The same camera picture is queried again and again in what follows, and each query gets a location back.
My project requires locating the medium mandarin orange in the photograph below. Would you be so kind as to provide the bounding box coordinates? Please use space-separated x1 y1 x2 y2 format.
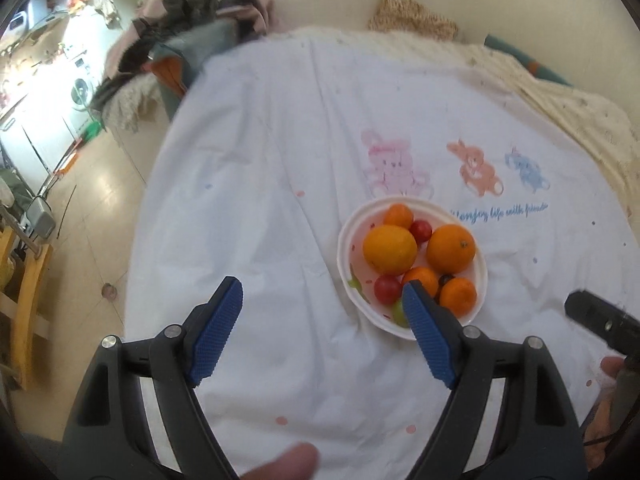
438 278 477 318

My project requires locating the small orange kumquat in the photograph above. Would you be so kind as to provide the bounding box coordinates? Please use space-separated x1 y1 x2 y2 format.
401 266 439 298

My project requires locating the small mandarin orange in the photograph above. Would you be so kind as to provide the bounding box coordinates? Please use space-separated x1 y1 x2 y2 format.
383 203 414 230

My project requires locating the person's right hand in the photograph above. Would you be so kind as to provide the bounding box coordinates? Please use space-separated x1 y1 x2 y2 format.
584 356 624 470

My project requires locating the person's left hand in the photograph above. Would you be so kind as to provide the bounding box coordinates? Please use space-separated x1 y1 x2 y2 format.
241 442 320 480

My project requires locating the green lime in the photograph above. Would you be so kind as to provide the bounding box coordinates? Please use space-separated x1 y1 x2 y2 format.
392 299 409 328

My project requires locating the small red cherry tomato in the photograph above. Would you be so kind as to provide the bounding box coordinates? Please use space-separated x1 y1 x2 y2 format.
373 275 402 307

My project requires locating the large orange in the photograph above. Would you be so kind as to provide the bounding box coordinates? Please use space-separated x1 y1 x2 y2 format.
425 224 476 274
362 224 418 276

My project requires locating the pink strawberry oval plate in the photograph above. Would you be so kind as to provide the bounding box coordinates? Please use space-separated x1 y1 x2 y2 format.
337 195 488 340

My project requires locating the large red tomato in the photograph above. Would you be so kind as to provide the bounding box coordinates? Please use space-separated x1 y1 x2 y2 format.
409 219 433 246

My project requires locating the wooden yellow chair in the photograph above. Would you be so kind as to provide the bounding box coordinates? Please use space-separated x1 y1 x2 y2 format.
1 244 53 390

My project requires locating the white cartoon bed sheet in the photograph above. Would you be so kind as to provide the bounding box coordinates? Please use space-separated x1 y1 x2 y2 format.
125 29 639 479

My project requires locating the cream patterned blanket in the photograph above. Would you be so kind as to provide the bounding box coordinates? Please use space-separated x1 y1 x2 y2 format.
290 26 639 234

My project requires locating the white washing machine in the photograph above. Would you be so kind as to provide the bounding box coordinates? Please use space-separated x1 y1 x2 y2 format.
63 50 100 139

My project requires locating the pile of clothes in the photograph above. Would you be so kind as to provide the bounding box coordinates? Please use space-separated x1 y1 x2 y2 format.
89 0 280 131

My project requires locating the beige knitted pillow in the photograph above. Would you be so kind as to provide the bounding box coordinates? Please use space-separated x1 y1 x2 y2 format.
367 0 459 41

